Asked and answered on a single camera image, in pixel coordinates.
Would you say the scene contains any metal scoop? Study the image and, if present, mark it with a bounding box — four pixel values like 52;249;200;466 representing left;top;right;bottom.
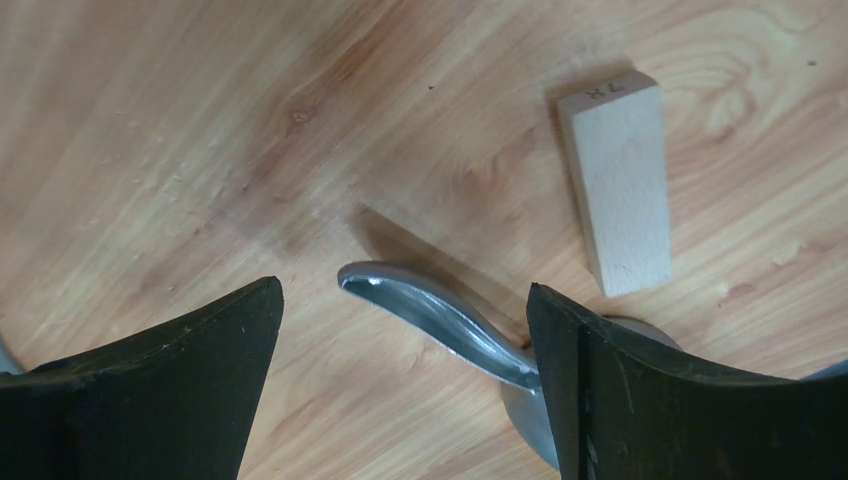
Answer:
337;260;684;473

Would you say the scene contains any wooden wedge block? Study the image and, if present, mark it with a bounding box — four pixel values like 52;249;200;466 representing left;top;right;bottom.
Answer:
557;71;672;297

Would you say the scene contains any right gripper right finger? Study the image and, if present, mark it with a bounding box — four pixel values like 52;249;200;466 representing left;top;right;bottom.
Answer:
526;283;847;479

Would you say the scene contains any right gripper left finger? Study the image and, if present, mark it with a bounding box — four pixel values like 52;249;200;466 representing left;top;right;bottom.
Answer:
1;276;284;479

